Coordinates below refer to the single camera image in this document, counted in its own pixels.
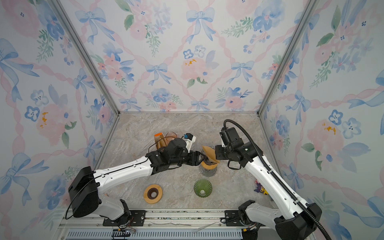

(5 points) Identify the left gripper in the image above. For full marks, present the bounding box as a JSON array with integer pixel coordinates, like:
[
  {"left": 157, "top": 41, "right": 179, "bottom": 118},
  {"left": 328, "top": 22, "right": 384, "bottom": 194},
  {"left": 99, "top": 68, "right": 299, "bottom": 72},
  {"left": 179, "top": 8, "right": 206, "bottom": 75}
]
[{"left": 169, "top": 150, "right": 207, "bottom": 168}]

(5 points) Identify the wooden ring dripper base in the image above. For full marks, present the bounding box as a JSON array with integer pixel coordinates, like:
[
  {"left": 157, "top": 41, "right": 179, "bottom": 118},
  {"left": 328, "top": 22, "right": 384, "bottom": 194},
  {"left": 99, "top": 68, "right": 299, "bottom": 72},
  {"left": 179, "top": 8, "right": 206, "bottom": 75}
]
[{"left": 201, "top": 161, "right": 219, "bottom": 171}]

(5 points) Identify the orange coffee filter holder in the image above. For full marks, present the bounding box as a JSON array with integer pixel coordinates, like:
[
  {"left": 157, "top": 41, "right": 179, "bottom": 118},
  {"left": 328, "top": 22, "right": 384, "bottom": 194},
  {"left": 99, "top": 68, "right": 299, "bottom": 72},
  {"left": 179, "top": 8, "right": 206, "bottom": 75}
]
[{"left": 154, "top": 133, "right": 168, "bottom": 150}]

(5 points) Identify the grey glass dripper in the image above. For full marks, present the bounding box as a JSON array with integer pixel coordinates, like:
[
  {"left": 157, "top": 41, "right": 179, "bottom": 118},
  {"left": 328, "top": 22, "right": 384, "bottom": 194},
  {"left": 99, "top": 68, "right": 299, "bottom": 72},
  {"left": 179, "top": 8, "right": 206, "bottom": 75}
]
[{"left": 205, "top": 157, "right": 220, "bottom": 166}]

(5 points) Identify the grey glass carafe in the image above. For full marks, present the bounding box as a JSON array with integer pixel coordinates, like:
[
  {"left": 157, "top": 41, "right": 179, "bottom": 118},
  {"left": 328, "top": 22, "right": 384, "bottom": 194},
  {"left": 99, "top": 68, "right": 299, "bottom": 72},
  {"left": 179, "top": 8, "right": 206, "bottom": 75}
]
[{"left": 200, "top": 168, "right": 217, "bottom": 177}]

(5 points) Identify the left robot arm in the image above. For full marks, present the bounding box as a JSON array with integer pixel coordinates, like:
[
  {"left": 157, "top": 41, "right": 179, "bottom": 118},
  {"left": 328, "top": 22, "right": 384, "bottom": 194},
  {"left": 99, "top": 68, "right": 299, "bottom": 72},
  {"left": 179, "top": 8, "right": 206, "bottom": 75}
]
[{"left": 68, "top": 138, "right": 207, "bottom": 226}]

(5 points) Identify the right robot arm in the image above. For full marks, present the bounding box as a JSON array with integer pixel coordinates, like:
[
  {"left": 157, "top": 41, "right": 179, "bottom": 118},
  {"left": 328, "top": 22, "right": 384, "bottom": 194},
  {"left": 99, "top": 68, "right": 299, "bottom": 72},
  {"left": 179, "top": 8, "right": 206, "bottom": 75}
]
[{"left": 215, "top": 127, "right": 330, "bottom": 240}]

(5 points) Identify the green glass dripper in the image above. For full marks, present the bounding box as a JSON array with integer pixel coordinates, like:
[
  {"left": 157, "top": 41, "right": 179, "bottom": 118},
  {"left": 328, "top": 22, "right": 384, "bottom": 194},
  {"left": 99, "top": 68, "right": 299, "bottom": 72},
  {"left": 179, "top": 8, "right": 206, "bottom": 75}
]
[{"left": 194, "top": 179, "right": 213, "bottom": 198}]

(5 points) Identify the orange glass carafe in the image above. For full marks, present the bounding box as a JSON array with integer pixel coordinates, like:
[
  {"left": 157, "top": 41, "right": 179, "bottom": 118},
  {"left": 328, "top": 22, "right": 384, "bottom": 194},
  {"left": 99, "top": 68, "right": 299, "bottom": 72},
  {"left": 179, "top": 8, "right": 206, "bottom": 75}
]
[{"left": 166, "top": 132, "right": 178, "bottom": 143}]

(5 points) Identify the purple yellow toy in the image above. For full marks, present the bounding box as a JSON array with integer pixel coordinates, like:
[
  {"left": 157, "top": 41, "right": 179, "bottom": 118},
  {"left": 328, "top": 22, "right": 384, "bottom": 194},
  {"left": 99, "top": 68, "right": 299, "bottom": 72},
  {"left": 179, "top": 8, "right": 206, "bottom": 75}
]
[{"left": 254, "top": 180, "right": 269, "bottom": 195}]

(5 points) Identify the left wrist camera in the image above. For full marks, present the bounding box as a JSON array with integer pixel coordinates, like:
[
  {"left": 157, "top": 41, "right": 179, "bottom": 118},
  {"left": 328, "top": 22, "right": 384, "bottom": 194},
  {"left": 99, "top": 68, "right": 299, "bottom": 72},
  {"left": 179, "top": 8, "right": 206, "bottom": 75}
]
[{"left": 184, "top": 133, "right": 196, "bottom": 153}]

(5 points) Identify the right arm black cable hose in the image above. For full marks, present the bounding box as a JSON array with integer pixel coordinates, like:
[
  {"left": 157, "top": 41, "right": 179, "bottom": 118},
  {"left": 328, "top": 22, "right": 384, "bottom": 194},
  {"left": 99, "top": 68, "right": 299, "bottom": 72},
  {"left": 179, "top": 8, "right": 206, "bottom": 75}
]
[{"left": 223, "top": 119, "right": 332, "bottom": 240}]

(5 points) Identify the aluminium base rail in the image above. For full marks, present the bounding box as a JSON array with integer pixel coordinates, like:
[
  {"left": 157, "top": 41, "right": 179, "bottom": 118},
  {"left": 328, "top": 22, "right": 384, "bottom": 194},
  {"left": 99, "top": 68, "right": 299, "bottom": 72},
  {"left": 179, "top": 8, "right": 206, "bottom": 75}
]
[{"left": 53, "top": 209, "right": 279, "bottom": 240}]

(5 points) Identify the right aluminium corner post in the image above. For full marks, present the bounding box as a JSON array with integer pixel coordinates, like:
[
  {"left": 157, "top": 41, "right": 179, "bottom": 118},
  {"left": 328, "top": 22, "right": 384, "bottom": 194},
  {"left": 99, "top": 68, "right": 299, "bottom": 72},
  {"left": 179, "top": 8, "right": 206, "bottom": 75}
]
[{"left": 257, "top": 0, "right": 318, "bottom": 118}]

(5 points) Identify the aluminium corner post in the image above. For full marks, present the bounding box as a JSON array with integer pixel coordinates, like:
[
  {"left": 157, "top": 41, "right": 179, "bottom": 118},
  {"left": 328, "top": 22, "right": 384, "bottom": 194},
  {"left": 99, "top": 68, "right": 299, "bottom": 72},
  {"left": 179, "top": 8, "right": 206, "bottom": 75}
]
[
  {"left": 257, "top": 0, "right": 318, "bottom": 118},
  {"left": 48, "top": 1, "right": 120, "bottom": 116}
]

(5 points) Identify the left aluminium corner post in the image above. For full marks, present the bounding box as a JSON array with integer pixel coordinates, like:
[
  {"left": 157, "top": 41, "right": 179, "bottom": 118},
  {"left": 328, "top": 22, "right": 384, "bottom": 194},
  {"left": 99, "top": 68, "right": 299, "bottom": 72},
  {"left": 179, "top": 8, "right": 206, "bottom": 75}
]
[{"left": 48, "top": 1, "right": 120, "bottom": 116}]

